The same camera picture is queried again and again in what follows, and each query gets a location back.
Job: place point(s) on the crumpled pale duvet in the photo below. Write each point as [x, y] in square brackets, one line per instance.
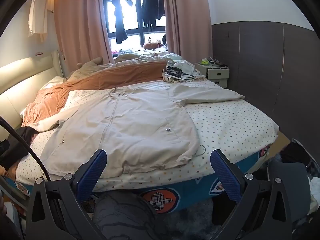
[140, 58]

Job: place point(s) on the white crumpled cloth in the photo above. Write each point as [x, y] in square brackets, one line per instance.
[315, 187]

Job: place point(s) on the row of dark hanging clothes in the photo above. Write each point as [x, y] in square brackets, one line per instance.
[150, 7]

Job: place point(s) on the white hanging garment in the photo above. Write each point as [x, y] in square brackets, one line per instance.
[37, 17]

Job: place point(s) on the orange blanket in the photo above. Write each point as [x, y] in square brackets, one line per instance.
[112, 80]

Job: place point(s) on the beige plush toy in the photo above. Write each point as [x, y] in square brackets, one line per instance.
[87, 70]

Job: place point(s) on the pink curtain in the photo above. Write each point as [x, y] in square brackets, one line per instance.
[185, 17]
[80, 30]

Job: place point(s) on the brown plush toy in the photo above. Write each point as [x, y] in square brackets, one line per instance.
[150, 45]

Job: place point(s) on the clutter on nightstand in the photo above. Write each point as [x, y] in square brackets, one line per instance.
[217, 63]

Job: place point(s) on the green object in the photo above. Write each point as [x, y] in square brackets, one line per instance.
[205, 61]

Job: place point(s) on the brown cardboard sheet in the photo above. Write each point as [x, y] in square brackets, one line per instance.
[280, 142]

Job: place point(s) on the blue printed bed sheet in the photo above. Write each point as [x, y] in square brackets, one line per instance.
[190, 192]

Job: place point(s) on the cream padded headboard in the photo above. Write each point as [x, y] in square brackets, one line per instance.
[22, 80]

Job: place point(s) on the cream nightstand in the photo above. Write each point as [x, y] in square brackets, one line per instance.
[215, 75]

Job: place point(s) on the bed with spotted sheet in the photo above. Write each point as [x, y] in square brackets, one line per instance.
[225, 125]

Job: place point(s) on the black bag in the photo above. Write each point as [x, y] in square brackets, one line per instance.
[297, 152]

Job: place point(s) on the white pillow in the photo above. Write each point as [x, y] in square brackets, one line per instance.
[53, 82]

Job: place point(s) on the person's leg grey patterned pants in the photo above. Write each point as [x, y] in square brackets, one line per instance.
[125, 217]

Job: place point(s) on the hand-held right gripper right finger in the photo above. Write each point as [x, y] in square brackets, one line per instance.
[225, 177]

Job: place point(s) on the white cloth bundle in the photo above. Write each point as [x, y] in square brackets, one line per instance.
[185, 67]

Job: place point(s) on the black cloth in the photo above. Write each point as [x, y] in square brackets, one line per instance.
[17, 145]

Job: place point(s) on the beige zip jacket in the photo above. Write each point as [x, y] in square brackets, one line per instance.
[140, 120]

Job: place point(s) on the grey fluffy rug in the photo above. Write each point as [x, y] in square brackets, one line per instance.
[195, 220]

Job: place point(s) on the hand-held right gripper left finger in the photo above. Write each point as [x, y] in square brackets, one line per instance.
[92, 171]

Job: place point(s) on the long dark hanging garment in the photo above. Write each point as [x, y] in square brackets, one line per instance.
[120, 22]

